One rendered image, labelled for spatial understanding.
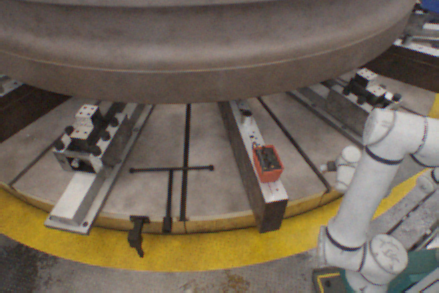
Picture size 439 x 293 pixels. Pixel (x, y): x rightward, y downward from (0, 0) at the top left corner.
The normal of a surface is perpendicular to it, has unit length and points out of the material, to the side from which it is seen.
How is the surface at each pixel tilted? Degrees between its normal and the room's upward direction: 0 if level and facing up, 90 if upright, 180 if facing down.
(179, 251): 0
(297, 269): 0
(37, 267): 0
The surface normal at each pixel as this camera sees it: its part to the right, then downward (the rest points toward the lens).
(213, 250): 0.00, -0.71
